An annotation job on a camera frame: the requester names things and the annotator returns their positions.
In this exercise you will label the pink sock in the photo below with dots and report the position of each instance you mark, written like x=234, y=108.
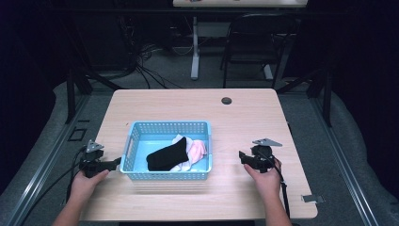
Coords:
x=198, y=151

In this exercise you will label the white desk leg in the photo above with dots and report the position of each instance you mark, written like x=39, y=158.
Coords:
x=195, y=56

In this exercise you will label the white sock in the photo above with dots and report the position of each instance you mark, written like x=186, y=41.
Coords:
x=187, y=142

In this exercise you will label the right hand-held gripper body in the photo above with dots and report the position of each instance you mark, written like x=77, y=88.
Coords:
x=263, y=156

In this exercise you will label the black metal stand frame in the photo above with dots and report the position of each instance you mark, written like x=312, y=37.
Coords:
x=323, y=91
x=75, y=88

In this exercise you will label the person's right hand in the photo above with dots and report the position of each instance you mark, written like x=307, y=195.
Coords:
x=266, y=180

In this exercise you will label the grey metal floor rail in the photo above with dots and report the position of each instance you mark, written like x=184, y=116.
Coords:
x=40, y=175
x=342, y=163

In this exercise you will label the black sock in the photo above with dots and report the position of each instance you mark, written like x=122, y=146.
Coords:
x=167, y=157

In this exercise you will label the blue plastic basket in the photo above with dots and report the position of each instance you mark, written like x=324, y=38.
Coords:
x=138, y=147

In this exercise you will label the black folding chair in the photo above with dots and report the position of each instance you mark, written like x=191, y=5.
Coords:
x=251, y=40

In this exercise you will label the person's left hand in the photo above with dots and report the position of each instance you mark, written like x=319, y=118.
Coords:
x=84, y=184

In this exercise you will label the light wooden background desk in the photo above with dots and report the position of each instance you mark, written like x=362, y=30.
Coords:
x=240, y=3

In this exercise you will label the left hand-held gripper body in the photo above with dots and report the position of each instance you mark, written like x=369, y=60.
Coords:
x=91, y=157

